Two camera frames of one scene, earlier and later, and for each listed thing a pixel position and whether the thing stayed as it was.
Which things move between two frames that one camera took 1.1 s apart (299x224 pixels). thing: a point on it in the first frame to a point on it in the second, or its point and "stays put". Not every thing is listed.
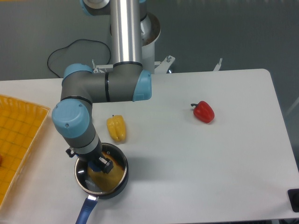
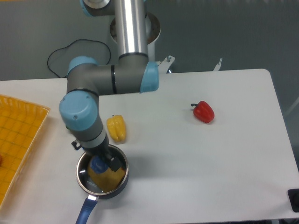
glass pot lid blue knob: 97,182 stays put
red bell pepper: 203,111 stays put
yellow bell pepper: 116,126 stays put
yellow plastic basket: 21,122 stays put
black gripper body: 93,155 to 102,150
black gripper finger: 105,164 to 113,162
